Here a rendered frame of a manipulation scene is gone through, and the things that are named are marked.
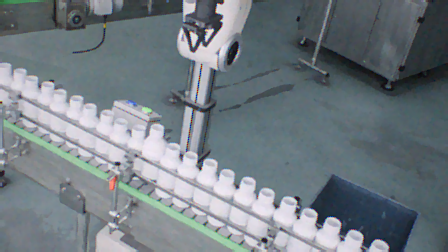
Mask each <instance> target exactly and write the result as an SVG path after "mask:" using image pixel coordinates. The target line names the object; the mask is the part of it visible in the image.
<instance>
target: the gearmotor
mask: <svg viewBox="0 0 448 252"><path fill-rule="evenodd" d="M122 7H123V0H72V1H71V4H69V3H67V2H66V1H65V0H56V24H57V28H58V29H62V28H64V29H65V31H73V30H78V29H86V15H103V18H104V34H103V38H102V42H104V37H105V29H106V18H107V14H111V13H113V12H118V11H121V9H122ZM102 42H100V44H99V45H98V46H97V47H95V48H93V49H89V50H86V51H75V52H72V53H84V52H87V51H92V50H94V49H97V48H98V47H100V45H101V44H102Z"/></svg>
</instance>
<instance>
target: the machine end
mask: <svg viewBox="0 0 448 252"><path fill-rule="evenodd" d="M327 5H328V0H304V2H303V8H302V10H301V16H297V19H296V21H298V27H297V31H296V33H299V34H300V35H302V36H303V41H301V40H300V41H298V45H300V46H302V47H308V46H309V43H308V42H305V40H306V38H308V39H309V40H312V41H314V42H317V40H318V35H319V32H320V30H321V25H322V22H323V18H324V15H325V10H326V8H327ZM321 45H322V46H323V47H326V48H327V49H330V50H332V51H334V52H336V53H339V54H340V55H343V56H344V57H345V58H348V59H350V60H352V61H354V62H356V63H357V64H360V65H361V66H364V67H366V68H367V69H370V70H371V71H373V72H375V73H377V74H379V75H382V76H383V77H386V78H387V79H388V80H389V81H388V83H387V84H382V85H381V87H382V89H384V90H386V91H393V89H394V87H393V86H391V85H390V84H391V82H392V81H393V82H396V81H398V80H401V79H403V78H405V77H409V76H411V75H415V74H417V75H419V76H420V77H429V74H428V73H426V70H429V69H430V68H434V67H436V66H441V65H442V64H444V63H448V0H334V2H333V5H332V10H331V12H330V17H329V20H328V24H327V26H326V29H325V34H324V36H323V41H322V44H321Z"/></svg>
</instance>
